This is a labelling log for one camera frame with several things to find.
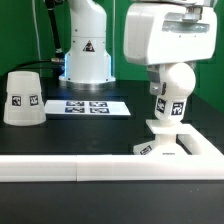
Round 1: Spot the white lamp shade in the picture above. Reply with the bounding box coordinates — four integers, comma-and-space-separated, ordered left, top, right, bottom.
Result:
3, 71, 46, 126

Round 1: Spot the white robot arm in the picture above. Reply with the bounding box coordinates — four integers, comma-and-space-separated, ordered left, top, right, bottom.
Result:
59, 0, 217, 89

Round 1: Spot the white lamp base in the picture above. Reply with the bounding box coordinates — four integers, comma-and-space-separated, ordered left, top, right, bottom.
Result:
133, 119, 188, 156

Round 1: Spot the white light bulb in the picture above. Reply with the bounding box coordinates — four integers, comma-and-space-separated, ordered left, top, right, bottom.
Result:
155, 63, 196, 123

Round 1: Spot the white L-shaped wall fence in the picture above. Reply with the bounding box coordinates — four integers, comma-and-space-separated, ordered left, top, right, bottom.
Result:
0, 120, 224, 182

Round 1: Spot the white marker sheet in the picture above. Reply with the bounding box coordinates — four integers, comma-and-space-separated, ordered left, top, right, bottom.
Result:
45, 100, 130, 116

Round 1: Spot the black cable hose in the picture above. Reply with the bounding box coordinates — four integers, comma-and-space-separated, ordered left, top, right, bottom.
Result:
9, 0, 67, 73

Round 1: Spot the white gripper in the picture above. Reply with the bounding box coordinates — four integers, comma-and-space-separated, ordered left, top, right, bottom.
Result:
123, 0, 218, 96

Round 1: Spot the thin white cable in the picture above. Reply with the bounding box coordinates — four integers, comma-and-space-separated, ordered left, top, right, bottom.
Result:
31, 0, 42, 61

